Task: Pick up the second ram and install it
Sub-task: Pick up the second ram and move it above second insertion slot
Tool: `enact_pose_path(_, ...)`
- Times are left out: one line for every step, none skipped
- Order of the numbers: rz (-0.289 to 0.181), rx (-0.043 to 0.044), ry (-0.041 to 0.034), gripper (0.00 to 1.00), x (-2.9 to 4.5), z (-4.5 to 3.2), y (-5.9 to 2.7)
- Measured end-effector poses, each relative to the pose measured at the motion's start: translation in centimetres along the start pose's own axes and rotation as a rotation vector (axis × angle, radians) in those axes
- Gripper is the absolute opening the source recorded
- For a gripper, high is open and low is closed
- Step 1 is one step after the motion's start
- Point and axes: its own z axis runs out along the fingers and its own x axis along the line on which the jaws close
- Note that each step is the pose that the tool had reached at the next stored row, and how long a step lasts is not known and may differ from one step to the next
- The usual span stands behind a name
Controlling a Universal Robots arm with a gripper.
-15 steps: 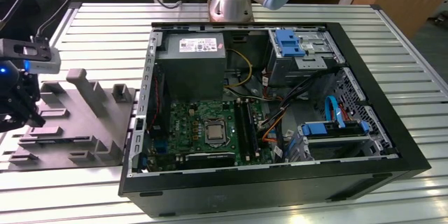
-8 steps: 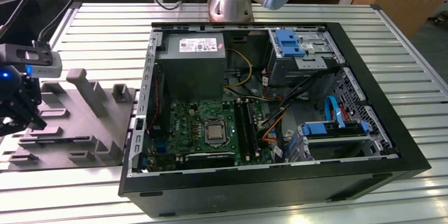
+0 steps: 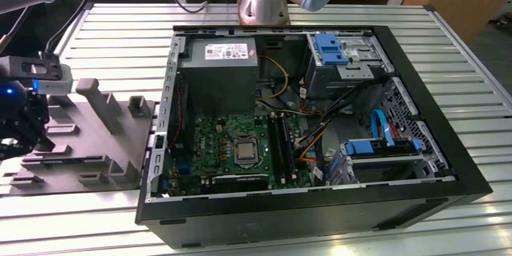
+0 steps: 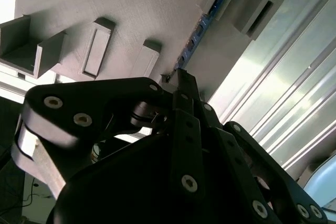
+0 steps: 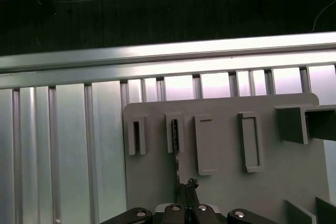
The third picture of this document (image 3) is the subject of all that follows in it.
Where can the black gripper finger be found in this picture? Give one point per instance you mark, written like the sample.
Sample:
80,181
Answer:
37,121
13,145

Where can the grey parts rack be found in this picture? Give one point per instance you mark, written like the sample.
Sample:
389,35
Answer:
92,148

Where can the blue board connector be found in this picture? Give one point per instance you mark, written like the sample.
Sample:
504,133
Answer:
184,168

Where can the green motherboard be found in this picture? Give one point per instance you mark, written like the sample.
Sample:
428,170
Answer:
212,136

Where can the white four pin connector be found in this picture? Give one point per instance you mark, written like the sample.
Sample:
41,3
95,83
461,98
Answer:
219,126

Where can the grey power supply unit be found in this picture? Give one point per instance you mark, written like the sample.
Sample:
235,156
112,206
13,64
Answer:
216,88

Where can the silver CPU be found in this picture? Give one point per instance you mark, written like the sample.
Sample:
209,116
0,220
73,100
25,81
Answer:
247,151

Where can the black graphics card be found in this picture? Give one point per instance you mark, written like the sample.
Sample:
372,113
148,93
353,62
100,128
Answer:
240,181

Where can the white board power connector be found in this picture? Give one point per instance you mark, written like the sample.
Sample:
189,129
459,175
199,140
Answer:
300,143

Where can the black PC case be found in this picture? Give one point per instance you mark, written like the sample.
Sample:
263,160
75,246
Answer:
280,223

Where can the blue drive latch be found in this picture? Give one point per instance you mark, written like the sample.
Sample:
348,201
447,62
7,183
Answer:
329,55

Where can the hard disk in blue carrier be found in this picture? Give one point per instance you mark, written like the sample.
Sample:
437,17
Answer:
361,148

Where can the grey drive cage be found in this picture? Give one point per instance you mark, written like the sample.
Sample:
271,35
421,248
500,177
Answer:
360,73

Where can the metal disk bay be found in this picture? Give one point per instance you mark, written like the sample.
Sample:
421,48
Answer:
429,163

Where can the black chair base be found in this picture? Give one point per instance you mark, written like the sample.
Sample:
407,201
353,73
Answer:
504,20

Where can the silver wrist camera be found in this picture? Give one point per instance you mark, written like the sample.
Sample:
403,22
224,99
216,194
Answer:
56,83

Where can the black camera bracket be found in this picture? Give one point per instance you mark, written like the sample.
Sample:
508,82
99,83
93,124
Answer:
12,61

